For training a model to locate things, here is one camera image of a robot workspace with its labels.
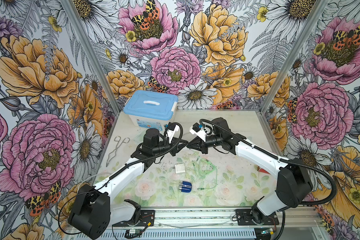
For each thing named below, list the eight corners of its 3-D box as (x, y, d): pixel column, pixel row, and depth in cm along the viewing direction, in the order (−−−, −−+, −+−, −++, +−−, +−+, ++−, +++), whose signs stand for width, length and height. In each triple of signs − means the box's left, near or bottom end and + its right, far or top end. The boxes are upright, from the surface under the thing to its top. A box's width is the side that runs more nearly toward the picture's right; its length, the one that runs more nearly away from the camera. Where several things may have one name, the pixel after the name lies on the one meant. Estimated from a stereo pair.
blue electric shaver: (178, 192, 84) (178, 190, 81) (179, 183, 87) (178, 181, 85) (192, 192, 84) (192, 190, 81) (191, 183, 87) (192, 181, 85)
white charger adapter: (175, 173, 91) (175, 171, 88) (175, 166, 93) (174, 164, 91) (185, 172, 91) (185, 169, 89) (184, 165, 94) (184, 163, 92)
